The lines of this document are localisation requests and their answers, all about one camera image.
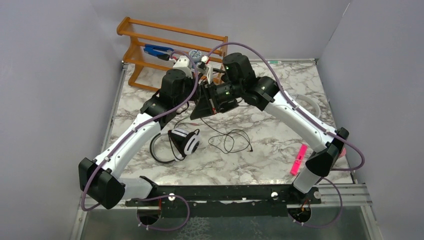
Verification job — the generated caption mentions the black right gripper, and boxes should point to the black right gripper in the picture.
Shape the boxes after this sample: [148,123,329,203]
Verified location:
[190,79,244,120]

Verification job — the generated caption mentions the black red headset cable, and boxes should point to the black red headset cable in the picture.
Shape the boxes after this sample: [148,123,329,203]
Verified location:
[173,120,201,132]

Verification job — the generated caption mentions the white black gaming headset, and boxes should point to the white black gaming headset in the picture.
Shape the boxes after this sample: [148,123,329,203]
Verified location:
[149,127,200,164]

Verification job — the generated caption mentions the small black on-ear headphones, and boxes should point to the small black on-ear headphones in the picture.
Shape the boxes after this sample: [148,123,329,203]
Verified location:
[212,68,226,75]

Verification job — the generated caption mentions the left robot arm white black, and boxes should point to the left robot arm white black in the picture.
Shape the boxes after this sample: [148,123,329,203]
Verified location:
[78,69,199,212]

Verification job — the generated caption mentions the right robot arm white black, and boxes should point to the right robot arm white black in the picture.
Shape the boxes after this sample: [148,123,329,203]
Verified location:
[190,52,349,204]

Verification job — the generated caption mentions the white over-ear headphones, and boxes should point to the white over-ear headphones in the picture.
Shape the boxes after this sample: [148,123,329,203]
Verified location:
[294,94,322,118]

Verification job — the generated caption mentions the blue lidded jar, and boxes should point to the blue lidded jar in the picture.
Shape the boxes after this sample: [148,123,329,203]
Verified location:
[188,49,203,63]

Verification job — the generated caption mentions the blue black hand tool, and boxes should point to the blue black hand tool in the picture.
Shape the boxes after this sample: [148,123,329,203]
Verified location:
[143,44,174,61]

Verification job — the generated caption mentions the wooden orange shelf rack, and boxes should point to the wooden orange shelf rack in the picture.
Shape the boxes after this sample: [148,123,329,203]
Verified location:
[116,16,229,91]

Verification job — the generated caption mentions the pink round object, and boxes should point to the pink round object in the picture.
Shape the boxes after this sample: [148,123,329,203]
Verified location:
[339,148,347,158]

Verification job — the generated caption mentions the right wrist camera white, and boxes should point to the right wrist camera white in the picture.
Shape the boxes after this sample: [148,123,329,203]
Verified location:
[197,55,214,84]

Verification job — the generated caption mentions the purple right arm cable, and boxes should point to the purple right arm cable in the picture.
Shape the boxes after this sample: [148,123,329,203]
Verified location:
[205,41,367,230]

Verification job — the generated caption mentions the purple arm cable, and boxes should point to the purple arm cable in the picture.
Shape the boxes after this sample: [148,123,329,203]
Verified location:
[205,41,367,230]
[80,50,200,232]

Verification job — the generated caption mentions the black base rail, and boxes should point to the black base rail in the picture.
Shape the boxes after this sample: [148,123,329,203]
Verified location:
[125,184,322,219]

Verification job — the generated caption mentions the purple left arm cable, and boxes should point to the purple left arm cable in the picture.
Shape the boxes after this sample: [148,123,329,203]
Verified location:
[80,50,200,232]

